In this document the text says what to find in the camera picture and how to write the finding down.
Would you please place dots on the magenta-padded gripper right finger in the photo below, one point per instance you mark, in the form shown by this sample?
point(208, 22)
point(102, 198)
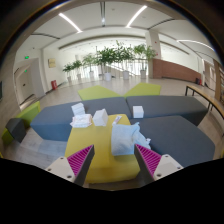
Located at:
point(160, 165)

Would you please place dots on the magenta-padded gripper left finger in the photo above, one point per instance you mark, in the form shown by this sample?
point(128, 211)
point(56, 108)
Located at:
point(66, 166)

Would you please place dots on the light blue towel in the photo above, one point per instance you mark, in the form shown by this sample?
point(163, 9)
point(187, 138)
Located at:
point(123, 140)

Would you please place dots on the yellow upholstered ottoman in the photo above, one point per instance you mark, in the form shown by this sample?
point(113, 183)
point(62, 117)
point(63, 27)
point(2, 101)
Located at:
point(96, 146)

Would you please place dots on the long grey upholstered ottoman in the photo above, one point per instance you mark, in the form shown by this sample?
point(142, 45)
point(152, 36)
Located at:
point(50, 123)

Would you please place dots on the white and pink plastic packet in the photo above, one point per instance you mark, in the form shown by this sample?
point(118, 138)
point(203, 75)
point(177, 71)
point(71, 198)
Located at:
point(81, 121)

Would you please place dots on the small white cube box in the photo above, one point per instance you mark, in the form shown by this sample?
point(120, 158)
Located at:
point(138, 112)

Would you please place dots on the stack of white folded cloths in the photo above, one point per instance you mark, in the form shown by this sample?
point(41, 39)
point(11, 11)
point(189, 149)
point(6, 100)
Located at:
point(78, 109)

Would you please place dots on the white tissue box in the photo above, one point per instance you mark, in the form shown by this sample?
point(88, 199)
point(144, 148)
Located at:
point(100, 117)

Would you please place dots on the white tube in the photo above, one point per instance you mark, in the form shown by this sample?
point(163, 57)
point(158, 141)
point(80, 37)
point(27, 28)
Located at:
point(117, 120)

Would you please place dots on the black cube stool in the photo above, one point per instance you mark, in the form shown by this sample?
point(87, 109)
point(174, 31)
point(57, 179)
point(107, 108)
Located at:
point(15, 130)

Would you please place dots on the green upholstered bench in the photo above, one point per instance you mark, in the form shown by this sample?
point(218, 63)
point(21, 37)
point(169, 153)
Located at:
point(30, 111)

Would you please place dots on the green upholstered ottoman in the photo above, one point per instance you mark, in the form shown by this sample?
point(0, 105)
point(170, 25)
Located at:
point(98, 93)
point(143, 90)

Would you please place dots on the red fire extinguisher box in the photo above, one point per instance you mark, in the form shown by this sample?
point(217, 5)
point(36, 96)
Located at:
point(54, 85)

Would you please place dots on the brown wooden partition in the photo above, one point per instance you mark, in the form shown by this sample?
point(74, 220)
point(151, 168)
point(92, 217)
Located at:
point(176, 70)

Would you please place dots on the green exit sign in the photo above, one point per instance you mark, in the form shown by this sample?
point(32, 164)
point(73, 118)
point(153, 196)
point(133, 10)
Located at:
point(26, 57)
point(25, 70)

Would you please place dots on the row of potted plants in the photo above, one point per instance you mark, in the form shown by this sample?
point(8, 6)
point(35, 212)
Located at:
point(106, 55)

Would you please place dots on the ceiling strip lights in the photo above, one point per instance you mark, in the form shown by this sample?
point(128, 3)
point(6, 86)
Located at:
point(70, 22)

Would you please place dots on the wooden table with black frame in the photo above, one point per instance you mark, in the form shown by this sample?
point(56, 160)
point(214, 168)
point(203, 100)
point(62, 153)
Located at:
point(203, 96)

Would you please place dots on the framed wall picture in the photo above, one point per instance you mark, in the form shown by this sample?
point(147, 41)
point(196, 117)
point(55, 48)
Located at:
point(52, 63)

